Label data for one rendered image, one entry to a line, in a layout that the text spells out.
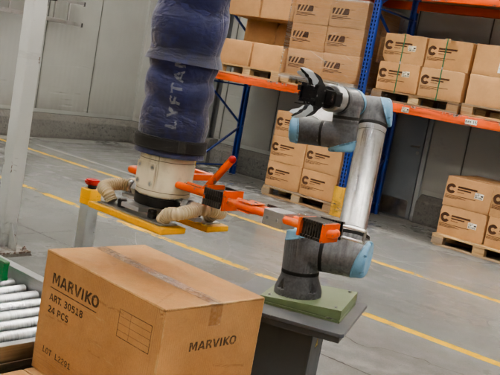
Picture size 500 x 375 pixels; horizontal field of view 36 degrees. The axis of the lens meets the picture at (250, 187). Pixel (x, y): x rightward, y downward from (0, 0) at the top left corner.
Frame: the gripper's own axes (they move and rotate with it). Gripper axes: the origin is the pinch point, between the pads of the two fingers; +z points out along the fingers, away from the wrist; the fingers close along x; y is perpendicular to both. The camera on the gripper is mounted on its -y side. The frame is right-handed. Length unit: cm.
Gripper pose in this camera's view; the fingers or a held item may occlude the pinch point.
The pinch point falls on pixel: (297, 92)
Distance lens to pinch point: 238.1
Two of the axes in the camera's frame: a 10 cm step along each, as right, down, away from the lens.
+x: 1.8, -9.7, -1.4
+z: -6.4, -0.1, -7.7
